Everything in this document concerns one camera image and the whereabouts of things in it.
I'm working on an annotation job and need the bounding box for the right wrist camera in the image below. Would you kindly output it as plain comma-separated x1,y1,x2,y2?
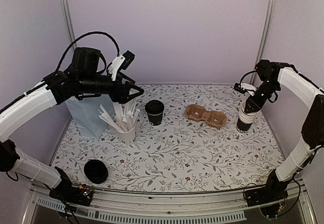
233,82,257,96

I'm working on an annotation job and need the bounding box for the stack of paper cups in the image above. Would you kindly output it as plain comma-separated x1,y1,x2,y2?
236,102,259,132

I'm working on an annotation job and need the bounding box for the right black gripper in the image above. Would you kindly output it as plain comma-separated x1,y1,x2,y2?
245,79,280,113

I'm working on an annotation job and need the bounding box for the floral table mat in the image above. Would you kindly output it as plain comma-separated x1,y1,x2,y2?
53,84,284,193

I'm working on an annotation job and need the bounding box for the brown cardboard cup carrier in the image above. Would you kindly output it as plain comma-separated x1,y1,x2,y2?
185,104,227,129

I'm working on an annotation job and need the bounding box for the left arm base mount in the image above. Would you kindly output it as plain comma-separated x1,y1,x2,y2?
49,183,94,206

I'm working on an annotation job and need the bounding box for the light blue paper bag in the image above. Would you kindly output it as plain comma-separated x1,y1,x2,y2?
65,95,114,139

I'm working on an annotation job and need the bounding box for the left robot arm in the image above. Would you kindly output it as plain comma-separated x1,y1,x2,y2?
1,47,144,202

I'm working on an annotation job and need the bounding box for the bundle of wrapped straws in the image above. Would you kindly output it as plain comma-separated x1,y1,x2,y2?
98,99,140,133

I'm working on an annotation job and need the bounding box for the stack of black lids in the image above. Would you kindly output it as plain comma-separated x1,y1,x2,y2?
84,159,108,184

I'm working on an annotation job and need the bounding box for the right aluminium frame post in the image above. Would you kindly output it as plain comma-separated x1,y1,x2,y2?
249,0,279,88

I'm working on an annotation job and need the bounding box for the left aluminium frame post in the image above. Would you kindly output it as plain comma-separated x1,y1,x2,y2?
60,0,75,42

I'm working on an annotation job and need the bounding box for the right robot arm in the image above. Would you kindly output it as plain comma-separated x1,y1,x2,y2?
237,60,323,202

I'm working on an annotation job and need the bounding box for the front aluminium rail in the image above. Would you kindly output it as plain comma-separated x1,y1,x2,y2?
23,184,316,223

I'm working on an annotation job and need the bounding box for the aluminium frame post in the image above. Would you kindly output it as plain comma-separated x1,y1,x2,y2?
249,0,279,88
60,0,75,42

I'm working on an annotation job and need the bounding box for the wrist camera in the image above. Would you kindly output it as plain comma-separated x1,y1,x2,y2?
106,51,135,81
233,82,257,96

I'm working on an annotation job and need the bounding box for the white cup holding straws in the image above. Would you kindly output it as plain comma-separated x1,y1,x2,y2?
116,125,136,146

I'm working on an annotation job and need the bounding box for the black lidded coffee cup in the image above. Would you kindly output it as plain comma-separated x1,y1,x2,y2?
145,100,165,126

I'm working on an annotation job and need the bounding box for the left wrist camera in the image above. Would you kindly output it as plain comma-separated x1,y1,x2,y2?
106,51,135,81

